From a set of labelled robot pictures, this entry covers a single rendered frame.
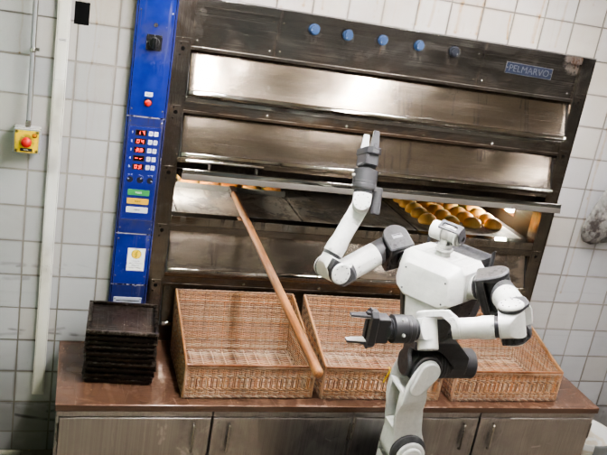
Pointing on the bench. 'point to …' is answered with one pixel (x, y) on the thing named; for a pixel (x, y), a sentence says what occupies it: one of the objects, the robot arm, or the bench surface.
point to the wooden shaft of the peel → (280, 292)
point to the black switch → (154, 42)
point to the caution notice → (135, 259)
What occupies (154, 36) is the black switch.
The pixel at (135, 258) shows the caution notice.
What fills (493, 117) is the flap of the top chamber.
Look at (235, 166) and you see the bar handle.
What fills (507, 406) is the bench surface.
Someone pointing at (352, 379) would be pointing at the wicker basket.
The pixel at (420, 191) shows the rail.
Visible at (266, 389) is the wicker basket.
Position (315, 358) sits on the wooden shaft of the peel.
